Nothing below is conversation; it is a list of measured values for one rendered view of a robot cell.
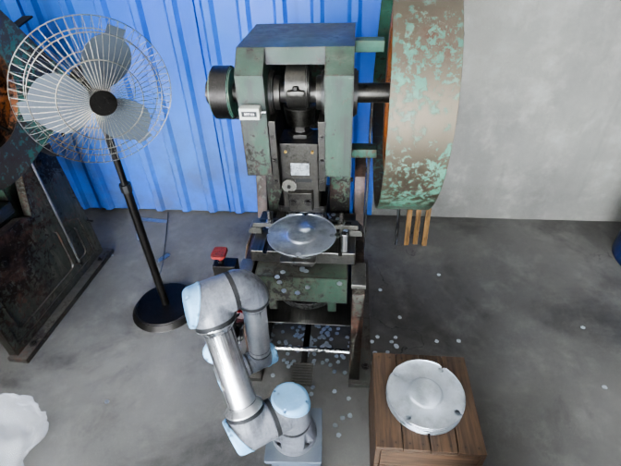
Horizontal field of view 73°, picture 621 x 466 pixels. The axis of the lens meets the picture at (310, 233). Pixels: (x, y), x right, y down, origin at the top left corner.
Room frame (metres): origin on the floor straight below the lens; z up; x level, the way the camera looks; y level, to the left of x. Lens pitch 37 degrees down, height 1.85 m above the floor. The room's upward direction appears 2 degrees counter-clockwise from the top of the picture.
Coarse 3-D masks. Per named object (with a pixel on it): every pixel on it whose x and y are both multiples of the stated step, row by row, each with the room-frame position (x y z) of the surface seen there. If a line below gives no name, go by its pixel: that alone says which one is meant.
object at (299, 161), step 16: (288, 144) 1.43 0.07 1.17; (304, 144) 1.43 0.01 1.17; (288, 160) 1.43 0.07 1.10; (304, 160) 1.43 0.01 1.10; (288, 176) 1.44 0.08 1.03; (304, 176) 1.43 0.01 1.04; (288, 192) 1.41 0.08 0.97; (304, 192) 1.40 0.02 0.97; (320, 192) 1.44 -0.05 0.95; (304, 208) 1.40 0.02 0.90
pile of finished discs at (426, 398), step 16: (400, 368) 1.00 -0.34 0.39; (416, 368) 1.00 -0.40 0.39; (432, 368) 0.99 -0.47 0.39; (400, 384) 0.93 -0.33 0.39; (416, 384) 0.92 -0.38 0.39; (432, 384) 0.92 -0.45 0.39; (448, 384) 0.92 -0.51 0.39; (400, 400) 0.86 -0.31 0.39; (416, 400) 0.86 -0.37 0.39; (432, 400) 0.85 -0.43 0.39; (448, 400) 0.85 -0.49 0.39; (464, 400) 0.85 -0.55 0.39; (400, 416) 0.80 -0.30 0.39; (416, 416) 0.80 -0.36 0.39; (432, 416) 0.80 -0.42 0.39; (448, 416) 0.79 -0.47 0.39; (416, 432) 0.76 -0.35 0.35; (432, 432) 0.75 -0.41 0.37
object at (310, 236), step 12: (288, 216) 1.52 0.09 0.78; (300, 216) 1.52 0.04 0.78; (312, 216) 1.51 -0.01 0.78; (276, 228) 1.44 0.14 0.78; (288, 228) 1.43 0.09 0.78; (300, 228) 1.42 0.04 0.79; (312, 228) 1.42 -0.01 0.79; (324, 228) 1.42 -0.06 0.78; (276, 240) 1.35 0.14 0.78; (288, 240) 1.35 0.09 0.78; (300, 240) 1.34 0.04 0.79; (312, 240) 1.34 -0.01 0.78; (324, 240) 1.34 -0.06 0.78; (288, 252) 1.27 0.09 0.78; (300, 252) 1.27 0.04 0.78; (312, 252) 1.27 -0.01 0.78
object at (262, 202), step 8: (256, 176) 1.80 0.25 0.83; (264, 176) 1.80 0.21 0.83; (256, 184) 1.79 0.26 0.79; (264, 184) 1.79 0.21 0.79; (264, 192) 1.77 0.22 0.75; (264, 200) 1.76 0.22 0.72; (264, 208) 1.75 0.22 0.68; (248, 256) 1.45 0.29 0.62; (240, 264) 1.37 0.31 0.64; (248, 264) 1.37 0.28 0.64; (256, 264) 1.42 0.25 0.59; (272, 328) 1.55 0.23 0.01; (256, 376) 1.23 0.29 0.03
